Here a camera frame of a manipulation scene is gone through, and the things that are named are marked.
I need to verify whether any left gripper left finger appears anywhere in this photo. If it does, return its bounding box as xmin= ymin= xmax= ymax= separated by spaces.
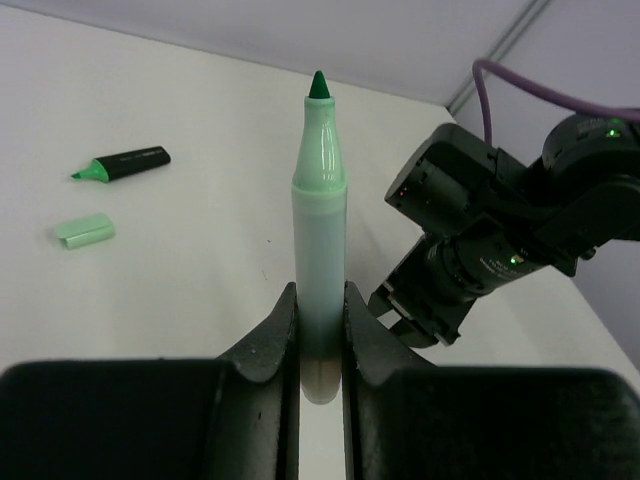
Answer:
xmin=214 ymin=282 xmax=300 ymax=479

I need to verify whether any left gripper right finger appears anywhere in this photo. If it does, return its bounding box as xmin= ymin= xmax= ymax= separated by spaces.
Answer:
xmin=342 ymin=281 xmax=431 ymax=479

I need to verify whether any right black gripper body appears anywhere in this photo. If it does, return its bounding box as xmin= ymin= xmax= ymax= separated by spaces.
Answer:
xmin=369 ymin=123 xmax=530 ymax=348

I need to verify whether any pale green marker pen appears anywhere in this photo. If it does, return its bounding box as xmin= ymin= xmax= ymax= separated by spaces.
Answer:
xmin=291 ymin=70 xmax=348 ymax=405

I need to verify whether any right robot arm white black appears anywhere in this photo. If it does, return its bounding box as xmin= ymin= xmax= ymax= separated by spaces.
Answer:
xmin=368 ymin=114 xmax=639 ymax=348

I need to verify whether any black green highlighter pen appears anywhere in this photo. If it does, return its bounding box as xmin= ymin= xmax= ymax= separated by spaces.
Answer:
xmin=71 ymin=146 xmax=171 ymax=183

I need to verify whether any right aluminium frame post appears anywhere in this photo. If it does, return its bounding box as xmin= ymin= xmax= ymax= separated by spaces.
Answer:
xmin=445 ymin=0 xmax=552 ymax=116

